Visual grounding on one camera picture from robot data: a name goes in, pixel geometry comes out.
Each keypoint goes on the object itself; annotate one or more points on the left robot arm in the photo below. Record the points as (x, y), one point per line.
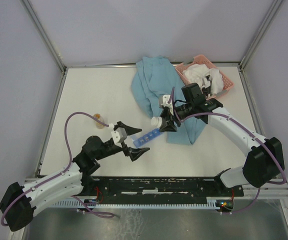
(21, 203)

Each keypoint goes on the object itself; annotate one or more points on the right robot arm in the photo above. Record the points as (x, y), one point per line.
(264, 157)

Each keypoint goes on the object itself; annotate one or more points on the white cap pill bottle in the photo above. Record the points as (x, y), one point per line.
(156, 121)

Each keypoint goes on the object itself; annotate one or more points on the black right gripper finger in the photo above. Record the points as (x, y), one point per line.
(167, 118)
(167, 127)

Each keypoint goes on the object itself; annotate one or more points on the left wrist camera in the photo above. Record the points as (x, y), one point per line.
(118, 132)

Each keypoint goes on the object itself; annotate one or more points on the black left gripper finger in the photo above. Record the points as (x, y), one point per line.
(136, 153)
(128, 129)

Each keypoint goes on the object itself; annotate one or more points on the white crumpled cloth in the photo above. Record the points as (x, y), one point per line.
(210, 80)

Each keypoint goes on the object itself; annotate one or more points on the blue weekly pill organizer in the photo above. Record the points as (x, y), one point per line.
(144, 139)

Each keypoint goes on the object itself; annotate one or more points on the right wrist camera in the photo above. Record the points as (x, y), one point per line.
(164, 101)

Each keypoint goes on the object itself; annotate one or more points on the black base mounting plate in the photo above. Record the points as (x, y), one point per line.
(157, 190)

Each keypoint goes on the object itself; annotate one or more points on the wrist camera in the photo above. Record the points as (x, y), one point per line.
(118, 132)
(164, 101)

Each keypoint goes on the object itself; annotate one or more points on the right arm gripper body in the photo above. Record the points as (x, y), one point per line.
(184, 110)

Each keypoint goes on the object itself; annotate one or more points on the pink perforated plastic basket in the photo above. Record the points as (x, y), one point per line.
(201, 59)

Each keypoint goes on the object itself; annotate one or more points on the open amber pill bottle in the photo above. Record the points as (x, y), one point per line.
(100, 122)

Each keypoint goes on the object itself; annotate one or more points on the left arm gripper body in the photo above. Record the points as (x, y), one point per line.
(110, 149)

